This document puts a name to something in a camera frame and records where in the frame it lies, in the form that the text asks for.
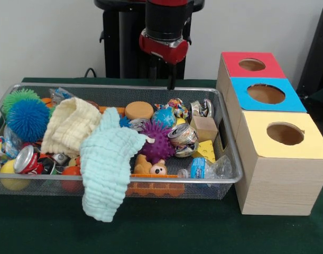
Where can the tan foam disc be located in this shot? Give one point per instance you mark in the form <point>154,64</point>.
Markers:
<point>138,109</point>

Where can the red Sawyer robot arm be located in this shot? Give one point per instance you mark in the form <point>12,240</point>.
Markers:
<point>166,16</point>

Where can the purple spiky monster toy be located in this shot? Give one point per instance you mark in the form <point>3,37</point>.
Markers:
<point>157,143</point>

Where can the blue spiky rubber ball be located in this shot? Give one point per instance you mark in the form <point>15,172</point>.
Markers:
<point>27,121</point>

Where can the cream waffle cloth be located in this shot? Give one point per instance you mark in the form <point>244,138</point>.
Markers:
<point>68,124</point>

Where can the dark green tablecloth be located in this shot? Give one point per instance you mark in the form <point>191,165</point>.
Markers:
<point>177,232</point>

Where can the orange plush toy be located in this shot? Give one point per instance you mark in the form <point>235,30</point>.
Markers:
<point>150,166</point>

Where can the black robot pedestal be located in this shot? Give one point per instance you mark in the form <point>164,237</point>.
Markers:
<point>124,39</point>

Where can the wooden box with three holes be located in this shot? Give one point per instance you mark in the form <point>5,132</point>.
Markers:
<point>277,185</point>

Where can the crushed bottle with blue label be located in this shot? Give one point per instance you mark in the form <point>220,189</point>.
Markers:
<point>203,169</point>

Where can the colourful packet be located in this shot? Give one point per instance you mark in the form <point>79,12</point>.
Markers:
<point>175,107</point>

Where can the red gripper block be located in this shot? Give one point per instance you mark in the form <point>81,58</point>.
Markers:
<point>164,50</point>

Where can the blue globe print ball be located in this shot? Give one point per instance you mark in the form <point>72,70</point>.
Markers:
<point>164,117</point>

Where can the black stand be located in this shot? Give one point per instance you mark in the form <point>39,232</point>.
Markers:
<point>319,53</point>

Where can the printed silver drink can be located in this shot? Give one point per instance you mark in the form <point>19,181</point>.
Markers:
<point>183,140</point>

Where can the mint green waffle cloth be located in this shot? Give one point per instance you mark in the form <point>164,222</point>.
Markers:
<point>105,164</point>

